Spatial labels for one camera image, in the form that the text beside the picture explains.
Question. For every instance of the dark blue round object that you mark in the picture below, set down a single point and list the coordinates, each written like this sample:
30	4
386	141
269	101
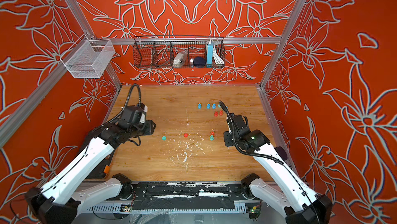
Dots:
199	62

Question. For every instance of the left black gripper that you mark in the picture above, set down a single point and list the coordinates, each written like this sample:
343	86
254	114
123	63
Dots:
150	124

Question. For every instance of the silver pouch in basket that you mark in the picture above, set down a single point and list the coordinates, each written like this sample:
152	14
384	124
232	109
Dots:
180	59

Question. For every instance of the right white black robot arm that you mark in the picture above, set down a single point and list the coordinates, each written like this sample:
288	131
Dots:
295	200

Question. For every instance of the white wire mesh basket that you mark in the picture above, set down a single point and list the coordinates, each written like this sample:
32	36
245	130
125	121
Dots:
89	59

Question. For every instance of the light blue box in basket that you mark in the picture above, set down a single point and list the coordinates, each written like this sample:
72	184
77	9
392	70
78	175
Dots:
209	55

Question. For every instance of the dark blue round pad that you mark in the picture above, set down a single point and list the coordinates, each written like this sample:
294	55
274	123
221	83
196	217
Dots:
282	153

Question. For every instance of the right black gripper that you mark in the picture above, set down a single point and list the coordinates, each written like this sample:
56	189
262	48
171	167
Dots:
226	141

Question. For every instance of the black wire wall basket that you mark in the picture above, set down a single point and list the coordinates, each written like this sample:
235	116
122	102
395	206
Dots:
180	51

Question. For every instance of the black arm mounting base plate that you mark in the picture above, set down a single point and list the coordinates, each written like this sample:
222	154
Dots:
188	196

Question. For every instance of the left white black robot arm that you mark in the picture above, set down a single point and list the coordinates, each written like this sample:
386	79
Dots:
59	202

